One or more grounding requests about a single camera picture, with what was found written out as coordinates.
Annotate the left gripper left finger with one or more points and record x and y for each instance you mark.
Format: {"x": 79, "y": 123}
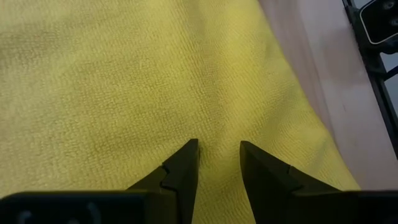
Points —
{"x": 124, "y": 208}

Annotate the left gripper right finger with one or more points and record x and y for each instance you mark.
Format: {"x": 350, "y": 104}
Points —
{"x": 311, "y": 208}

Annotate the yellow microfiber towel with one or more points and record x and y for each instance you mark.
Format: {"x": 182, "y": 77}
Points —
{"x": 124, "y": 93}

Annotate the black aluminium rig frame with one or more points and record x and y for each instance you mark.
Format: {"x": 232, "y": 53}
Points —
{"x": 377, "y": 71}

